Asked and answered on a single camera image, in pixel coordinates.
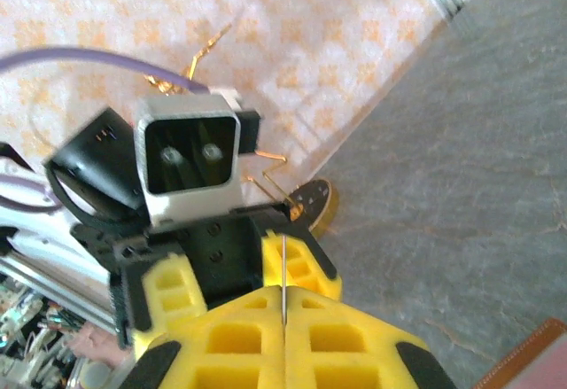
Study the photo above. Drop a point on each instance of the grey credit card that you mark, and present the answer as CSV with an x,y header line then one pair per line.
x,y
283,269

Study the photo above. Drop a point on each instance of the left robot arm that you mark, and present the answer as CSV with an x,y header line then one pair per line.
x,y
26,234

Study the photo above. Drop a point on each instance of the brown leather card holder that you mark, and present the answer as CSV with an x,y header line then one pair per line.
x,y
522,353

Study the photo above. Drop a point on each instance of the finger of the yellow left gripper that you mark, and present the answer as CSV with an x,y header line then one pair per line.
x,y
173,287
305,269

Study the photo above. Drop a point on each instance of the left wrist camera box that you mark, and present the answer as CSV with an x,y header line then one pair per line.
x,y
190,154

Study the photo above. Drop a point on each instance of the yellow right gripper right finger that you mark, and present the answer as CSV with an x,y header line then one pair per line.
x,y
345,349

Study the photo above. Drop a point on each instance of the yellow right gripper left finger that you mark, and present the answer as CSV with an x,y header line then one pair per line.
x,y
230,349

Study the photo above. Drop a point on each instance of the aluminium extrusion beam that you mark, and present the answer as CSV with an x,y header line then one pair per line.
x,y
53,287

